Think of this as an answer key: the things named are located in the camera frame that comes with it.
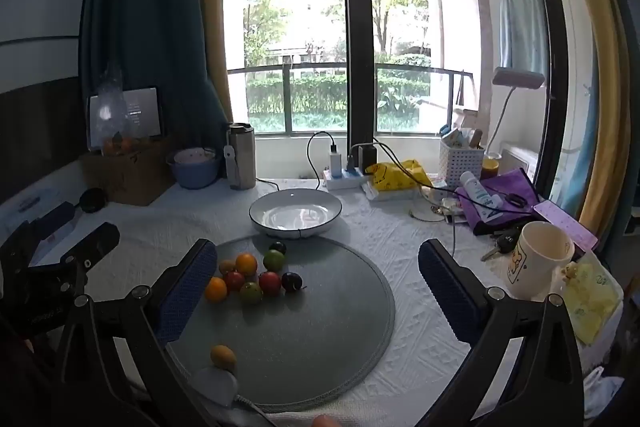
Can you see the small tan round fruit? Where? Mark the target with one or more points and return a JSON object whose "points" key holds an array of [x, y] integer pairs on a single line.
{"points": [[226, 266]]}

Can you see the bunch of keys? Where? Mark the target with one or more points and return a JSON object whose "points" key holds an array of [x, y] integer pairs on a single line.
{"points": [[500, 247]]}

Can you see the dark tablet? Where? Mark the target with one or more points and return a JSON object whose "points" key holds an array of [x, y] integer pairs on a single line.
{"points": [[145, 112]]}

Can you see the white bowl with dark rim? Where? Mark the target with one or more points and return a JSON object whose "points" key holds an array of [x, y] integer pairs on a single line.
{"points": [[295, 213]]}

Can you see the white power strip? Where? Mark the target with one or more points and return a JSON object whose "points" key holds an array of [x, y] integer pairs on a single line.
{"points": [[345, 181]]}

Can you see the green tomato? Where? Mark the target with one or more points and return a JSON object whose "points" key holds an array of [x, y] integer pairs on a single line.
{"points": [[273, 260], [251, 293]]}

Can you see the blue curtain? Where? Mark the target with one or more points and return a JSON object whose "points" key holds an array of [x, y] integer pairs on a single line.
{"points": [[150, 7]]}

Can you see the clear plastic bag of oranges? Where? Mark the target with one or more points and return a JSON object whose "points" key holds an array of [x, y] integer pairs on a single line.
{"points": [[112, 117]]}

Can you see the grey round placemat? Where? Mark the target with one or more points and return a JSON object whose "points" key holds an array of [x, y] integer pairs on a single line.
{"points": [[310, 347]]}

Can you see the white perforated basket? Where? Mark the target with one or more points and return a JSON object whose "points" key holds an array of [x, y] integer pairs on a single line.
{"points": [[460, 167]]}

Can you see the white tube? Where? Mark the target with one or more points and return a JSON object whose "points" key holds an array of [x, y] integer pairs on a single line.
{"points": [[477, 194]]}

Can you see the balcony railing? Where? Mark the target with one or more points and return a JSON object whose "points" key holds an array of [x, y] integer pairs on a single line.
{"points": [[287, 97]]}

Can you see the brown cardboard box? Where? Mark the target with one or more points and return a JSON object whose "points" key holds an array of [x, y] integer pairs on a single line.
{"points": [[130, 177]]}

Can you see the cream mug with bear print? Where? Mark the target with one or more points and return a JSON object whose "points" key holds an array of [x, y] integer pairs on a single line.
{"points": [[530, 267]]}

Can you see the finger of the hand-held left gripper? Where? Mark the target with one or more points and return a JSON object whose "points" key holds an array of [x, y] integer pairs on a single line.
{"points": [[52, 219], [95, 242]]}

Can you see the white plastic bag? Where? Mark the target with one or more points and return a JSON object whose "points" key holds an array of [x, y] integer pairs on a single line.
{"points": [[602, 392]]}

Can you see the small yellow round fruit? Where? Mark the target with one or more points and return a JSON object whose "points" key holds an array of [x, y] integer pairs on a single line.
{"points": [[223, 356]]}

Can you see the purple pouch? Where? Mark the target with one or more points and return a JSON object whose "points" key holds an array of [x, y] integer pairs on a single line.
{"points": [[515, 187]]}

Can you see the yellow plastic bag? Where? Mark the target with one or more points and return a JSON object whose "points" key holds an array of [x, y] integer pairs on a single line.
{"points": [[395, 177]]}

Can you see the dark cherry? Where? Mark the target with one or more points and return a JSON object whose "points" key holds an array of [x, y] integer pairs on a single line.
{"points": [[292, 282]]}

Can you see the white textured tablecloth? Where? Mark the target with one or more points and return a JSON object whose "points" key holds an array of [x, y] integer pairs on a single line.
{"points": [[400, 257]]}

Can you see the dark purple plum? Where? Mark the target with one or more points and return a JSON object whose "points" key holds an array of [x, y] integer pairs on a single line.
{"points": [[278, 247]]}

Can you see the white tissue packet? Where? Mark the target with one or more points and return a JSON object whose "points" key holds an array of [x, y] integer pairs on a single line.
{"points": [[380, 193]]}

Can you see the white desk lamp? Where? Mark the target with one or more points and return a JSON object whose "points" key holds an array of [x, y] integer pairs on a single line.
{"points": [[517, 78]]}

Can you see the orange citrus fruit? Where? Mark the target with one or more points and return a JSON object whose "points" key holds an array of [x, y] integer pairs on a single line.
{"points": [[216, 289], [246, 264]]}

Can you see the white appliance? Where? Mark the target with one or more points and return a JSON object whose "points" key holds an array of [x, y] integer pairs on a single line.
{"points": [[520, 159]]}

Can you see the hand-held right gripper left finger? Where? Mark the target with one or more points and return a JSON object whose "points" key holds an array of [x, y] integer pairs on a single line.
{"points": [[185, 292]]}

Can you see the black window post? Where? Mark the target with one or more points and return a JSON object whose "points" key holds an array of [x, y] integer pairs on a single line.
{"points": [[357, 32], [550, 57]]}

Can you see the yellow-green packet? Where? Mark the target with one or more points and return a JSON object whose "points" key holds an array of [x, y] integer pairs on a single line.
{"points": [[595, 302]]}

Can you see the blue bowl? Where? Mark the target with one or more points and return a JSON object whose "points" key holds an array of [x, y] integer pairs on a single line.
{"points": [[192, 172]]}

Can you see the small red tomato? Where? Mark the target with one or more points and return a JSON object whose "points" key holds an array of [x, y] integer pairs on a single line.
{"points": [[234, 280]]}

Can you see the black charger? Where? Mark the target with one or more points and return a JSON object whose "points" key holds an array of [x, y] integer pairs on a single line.
{"points": [[368, 156]]}

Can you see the light blue hanging towel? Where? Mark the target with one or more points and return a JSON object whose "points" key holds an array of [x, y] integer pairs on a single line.
{"points": [[522, 32]]}

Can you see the white round device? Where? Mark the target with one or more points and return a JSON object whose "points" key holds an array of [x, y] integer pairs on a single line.
{"points": [[215, 384]]}

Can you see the pink flat box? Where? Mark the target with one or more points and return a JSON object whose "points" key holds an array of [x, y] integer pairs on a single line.
{"points": [[565, 224]]}

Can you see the large red tomato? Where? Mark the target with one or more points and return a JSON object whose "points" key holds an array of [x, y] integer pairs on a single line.
{"points": [[269, 283]]}

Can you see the white charger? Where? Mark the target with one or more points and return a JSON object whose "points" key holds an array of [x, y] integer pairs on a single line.
{"points": [[334, 163]]}

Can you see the black round hand mirror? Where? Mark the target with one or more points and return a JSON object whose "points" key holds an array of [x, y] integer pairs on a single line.
{"points": [[92, 200]]}

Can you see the yellow jar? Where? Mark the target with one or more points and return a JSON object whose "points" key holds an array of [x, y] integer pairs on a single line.
{"points": [[491, 168]]}

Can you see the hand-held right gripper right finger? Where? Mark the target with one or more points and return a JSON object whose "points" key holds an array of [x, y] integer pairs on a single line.
{"points": [[447, 292]]}

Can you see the yellow curtain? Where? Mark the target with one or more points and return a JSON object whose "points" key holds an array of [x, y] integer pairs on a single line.
{"points": [[607, 107], [212, 32]]}

